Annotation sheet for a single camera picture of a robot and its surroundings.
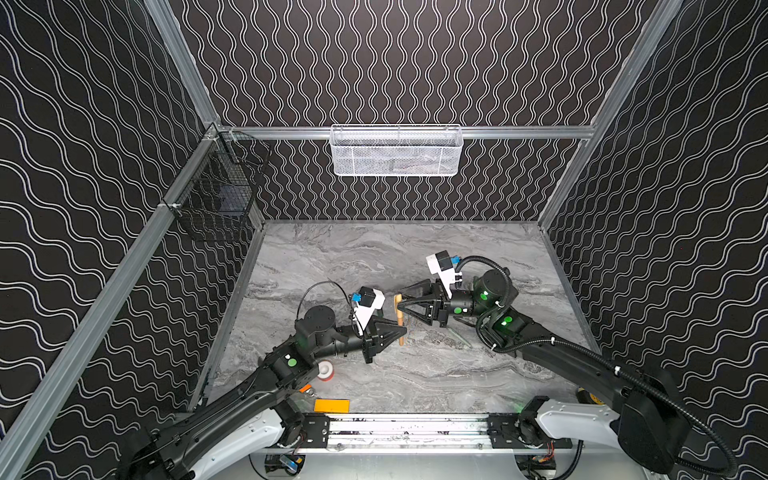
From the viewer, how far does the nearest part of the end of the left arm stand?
588mm

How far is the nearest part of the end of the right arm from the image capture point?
23.4 inches

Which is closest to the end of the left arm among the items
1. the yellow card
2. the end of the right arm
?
the end of the right arm

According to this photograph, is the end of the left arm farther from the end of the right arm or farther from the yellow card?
the yellow card
